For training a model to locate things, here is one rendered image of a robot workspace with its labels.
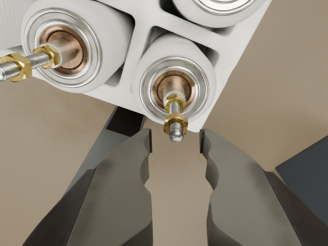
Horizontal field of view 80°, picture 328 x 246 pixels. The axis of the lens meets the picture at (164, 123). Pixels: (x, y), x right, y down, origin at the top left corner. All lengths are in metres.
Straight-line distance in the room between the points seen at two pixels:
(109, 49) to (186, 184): 0.52
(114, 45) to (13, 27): 0.12
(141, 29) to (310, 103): 0.46
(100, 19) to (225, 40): 0.15
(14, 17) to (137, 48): 0.14
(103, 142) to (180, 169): 0.33
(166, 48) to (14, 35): 0.18
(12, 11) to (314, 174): 0.65
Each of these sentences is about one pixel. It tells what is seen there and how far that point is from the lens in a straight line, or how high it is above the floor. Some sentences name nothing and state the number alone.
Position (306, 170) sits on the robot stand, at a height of 0.06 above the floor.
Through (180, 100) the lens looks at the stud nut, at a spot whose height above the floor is 0.29.
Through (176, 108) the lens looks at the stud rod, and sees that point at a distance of 0.17.
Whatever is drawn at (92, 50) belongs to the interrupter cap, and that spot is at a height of 0.25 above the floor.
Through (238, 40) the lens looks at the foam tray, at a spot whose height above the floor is 0.18.
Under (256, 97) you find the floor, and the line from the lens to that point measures 0.53.
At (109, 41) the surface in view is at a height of 0.25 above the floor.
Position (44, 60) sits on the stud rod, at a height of 0.30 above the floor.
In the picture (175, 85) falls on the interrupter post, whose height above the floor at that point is 0.26.
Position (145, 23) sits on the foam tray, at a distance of 0.28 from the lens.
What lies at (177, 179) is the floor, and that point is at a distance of 0.64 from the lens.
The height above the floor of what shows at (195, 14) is 0.25.
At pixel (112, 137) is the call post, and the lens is 0.35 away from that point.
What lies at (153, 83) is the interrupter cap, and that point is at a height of 0.25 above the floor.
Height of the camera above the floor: 0.46
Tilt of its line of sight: 61 degrees down
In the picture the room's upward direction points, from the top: 177 degrees counter-clockwise
